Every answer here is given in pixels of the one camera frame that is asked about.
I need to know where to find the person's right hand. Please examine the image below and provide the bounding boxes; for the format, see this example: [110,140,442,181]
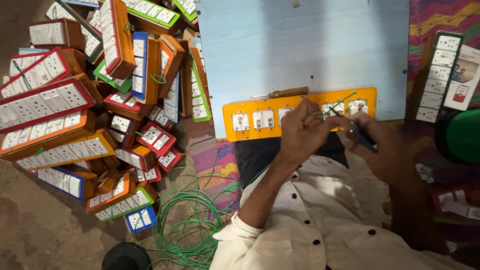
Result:
[339,112,404,169]

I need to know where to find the person's left hand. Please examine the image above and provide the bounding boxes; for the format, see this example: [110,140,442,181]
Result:
[279,98,353,163]

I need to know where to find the blue-handled pliers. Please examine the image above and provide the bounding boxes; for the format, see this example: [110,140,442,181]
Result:
[329,106,379,154]

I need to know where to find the short green wire piece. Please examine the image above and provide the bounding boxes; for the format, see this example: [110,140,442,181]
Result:
[310,91,358,118]

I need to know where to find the person's dark trousers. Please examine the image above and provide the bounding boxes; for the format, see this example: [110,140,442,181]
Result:
[235,132,350,190]

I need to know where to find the light blue work board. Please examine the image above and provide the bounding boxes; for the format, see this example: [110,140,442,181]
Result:
[195,0,410,139]

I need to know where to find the white plastic scraps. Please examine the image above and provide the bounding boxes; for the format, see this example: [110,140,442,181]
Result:
[415,163,436,184]

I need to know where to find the green-framed socket board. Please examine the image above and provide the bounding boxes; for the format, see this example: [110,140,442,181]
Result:
[415,31,464,124]

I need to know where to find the person's white buttoned shirt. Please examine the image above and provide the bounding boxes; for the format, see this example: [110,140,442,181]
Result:
[209,154,480,270]

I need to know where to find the green round lid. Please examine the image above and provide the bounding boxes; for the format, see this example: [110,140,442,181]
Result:
[435,109,480,164]

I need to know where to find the white printed card packet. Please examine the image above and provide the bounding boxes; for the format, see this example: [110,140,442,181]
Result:
[444,44,480,112]

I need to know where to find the colourful woven mat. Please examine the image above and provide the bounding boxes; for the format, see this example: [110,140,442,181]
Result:
[183,0,480,248]

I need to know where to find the black round container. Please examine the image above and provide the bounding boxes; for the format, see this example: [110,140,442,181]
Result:
[101,242,153,270]

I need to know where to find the wooden-handled screwdriver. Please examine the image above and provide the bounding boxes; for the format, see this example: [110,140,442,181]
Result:
[250,86,309,100]

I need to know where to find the orange switch panel plate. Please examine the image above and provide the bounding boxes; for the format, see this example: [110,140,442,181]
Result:
[222,87,377,142]

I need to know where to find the red-framed switch board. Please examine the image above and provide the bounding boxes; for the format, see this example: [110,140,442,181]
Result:
[432,185,480,220]

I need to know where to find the green wire coil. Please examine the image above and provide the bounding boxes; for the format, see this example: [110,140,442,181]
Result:
[148,148,242,270]

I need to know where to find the heap of wooden switch boards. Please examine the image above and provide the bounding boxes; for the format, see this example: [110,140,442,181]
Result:
[0,0,213,235]

